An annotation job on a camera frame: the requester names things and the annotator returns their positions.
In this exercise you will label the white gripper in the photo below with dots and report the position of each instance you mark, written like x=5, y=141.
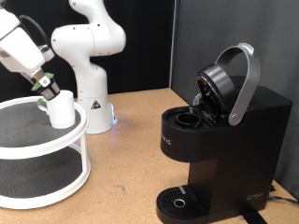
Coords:
x=18, y=53

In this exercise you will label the black Keurig coffee machine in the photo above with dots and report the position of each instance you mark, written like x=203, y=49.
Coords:
x=236, y=149

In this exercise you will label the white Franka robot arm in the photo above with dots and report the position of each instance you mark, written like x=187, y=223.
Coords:
x=90, y=81

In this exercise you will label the white two-tier turntable shelf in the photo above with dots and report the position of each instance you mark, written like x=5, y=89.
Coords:
x=46, y=149

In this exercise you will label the black backdrop curtain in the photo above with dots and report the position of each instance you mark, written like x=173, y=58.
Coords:
x=146, y=46

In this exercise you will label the clear water reservoir black lid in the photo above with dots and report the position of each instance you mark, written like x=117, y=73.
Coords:
x=244, y=81

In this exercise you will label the grey partition panel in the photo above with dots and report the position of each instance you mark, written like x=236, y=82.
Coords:
x=280, y=46

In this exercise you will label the black tape strip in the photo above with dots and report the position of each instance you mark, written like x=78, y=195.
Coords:
x=253, y=216

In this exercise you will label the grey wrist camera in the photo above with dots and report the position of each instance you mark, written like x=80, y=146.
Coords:
x=46, y=53

